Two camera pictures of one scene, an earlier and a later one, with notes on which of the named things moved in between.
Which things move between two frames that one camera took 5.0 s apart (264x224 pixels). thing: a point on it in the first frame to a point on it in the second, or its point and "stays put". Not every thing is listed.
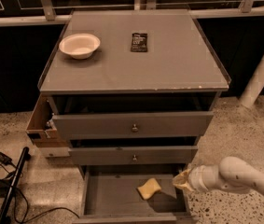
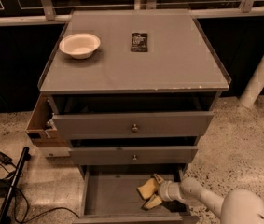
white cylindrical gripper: [196, 179] to [166, 191]
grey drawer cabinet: [132, 91] stays put
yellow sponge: [148, 188] stays put
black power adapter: [4, 159] stays put
